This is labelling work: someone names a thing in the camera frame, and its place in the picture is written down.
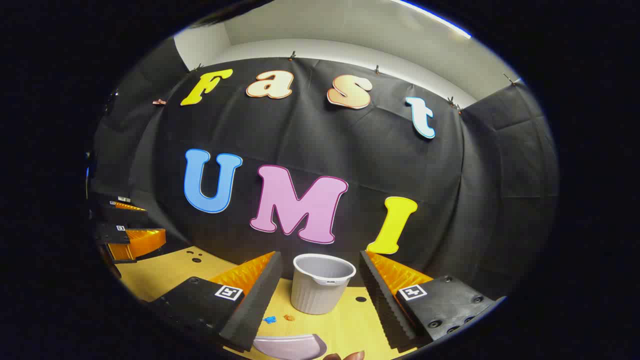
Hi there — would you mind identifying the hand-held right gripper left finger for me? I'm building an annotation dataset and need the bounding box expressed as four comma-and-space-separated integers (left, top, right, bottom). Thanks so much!
149, 251, 284, 352

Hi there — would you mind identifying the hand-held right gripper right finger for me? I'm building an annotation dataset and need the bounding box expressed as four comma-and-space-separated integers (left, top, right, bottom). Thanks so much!
359, 250, 507, 352

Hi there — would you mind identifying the pale mauve dustpan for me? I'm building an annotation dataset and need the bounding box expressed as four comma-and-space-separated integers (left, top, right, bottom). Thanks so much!
252, 333, 328, 360

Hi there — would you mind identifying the white ribbed garbage bin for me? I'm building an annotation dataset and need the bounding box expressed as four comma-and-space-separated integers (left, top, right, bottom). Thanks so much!
290, 253, 357, 316

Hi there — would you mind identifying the yellow wooden desktop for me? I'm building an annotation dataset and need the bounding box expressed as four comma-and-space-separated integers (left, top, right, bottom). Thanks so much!
115, 245, 426, 360

